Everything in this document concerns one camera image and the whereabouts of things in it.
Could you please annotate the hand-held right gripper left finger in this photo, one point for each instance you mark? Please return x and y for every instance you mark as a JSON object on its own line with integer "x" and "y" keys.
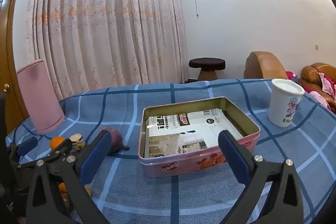
{"x": 95, "y": 153}

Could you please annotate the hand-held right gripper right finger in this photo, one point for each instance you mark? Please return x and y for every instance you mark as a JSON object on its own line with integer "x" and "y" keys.
{"x": 232, "y": 153}

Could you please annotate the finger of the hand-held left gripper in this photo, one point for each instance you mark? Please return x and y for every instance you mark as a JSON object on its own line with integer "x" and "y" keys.
{"x": 63, "y": 146}
{"x": 27, "y": 145}

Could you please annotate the sugarcane piece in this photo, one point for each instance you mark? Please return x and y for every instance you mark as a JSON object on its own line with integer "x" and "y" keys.
{"x": 77, "y": 138}

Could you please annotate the purple round turnip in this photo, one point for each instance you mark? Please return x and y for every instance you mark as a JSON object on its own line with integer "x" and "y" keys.
{"x": 116, "y": 138}

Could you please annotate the pink metal tin box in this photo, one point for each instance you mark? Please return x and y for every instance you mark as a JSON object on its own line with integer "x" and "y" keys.
{"x": 183, "y": 163}

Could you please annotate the printed paper leaflet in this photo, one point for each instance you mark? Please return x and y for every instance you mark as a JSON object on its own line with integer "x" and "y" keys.
{"x": 194, "y": 124}

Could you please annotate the pink cylindrical bin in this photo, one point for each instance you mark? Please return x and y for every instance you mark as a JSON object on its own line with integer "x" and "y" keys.
{"x": 39, "y": 98}

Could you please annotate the blue plaid tablecloth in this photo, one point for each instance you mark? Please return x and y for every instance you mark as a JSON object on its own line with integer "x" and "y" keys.
{"x": 183, "y": 200}

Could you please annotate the white printed paper cup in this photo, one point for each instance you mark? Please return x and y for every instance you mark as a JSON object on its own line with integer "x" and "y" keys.
{"x": 283, "y": 108}

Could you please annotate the wooden door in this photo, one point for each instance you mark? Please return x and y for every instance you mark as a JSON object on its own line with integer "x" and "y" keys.
{"x": 5, "y": 56}

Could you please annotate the brown leather armchair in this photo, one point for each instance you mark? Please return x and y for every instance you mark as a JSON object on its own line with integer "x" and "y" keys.
{"x": 265, "y": 66}

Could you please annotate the dark round stool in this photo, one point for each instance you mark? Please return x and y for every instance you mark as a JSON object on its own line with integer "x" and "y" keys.
{"x": 207, "y": 64}

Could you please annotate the brown sofa with cushions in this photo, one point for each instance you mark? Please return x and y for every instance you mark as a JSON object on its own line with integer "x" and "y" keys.
{"x": 326, "y": 83}

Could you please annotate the pink floral curtain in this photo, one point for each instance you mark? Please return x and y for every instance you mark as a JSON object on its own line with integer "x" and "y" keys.
{"x": 105, "y": 29}

